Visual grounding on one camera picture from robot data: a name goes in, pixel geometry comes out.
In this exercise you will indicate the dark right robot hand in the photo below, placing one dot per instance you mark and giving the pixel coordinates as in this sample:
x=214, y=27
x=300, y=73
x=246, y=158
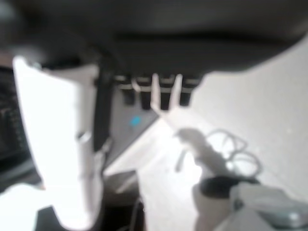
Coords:
x=168, y=36

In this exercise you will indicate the gray panel with blue sticker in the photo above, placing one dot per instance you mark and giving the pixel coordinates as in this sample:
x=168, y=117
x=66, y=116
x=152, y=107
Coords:
x=127, y=130

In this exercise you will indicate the white robot body shell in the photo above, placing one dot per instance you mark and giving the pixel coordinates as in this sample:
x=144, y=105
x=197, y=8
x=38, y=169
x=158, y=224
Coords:
x=53, y=134

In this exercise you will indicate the dark box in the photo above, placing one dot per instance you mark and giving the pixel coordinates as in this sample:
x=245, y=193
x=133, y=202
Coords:
x=122, y=199

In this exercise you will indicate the dark mesh laundry basket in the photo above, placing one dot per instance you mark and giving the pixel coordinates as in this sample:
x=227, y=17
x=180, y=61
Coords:
x=12, y=115

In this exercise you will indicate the gray robot foot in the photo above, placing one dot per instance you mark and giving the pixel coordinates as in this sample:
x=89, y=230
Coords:
x=252, y=207

